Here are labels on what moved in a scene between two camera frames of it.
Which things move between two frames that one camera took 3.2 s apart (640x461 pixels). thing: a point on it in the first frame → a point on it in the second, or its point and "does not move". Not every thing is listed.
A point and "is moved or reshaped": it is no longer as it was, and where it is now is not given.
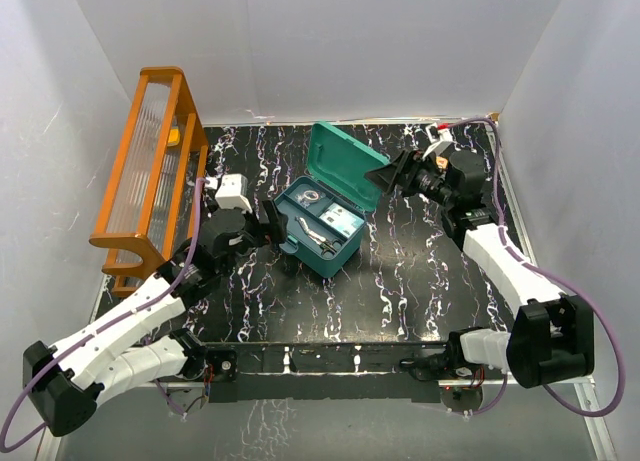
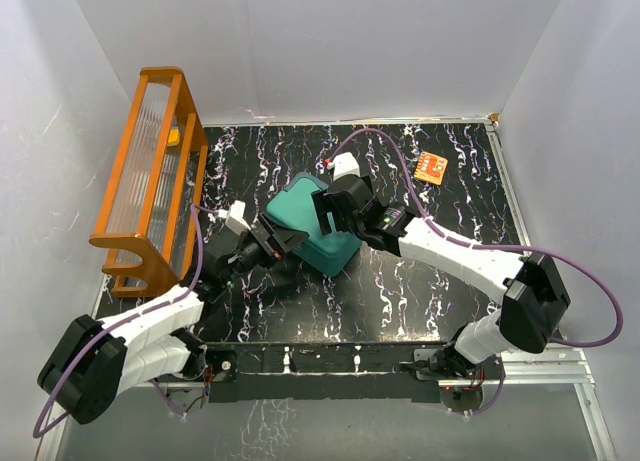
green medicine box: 326,211 is moved or reshaped
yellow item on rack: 174,136 does not move
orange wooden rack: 153,207 does not move
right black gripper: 402,172 → 326,206
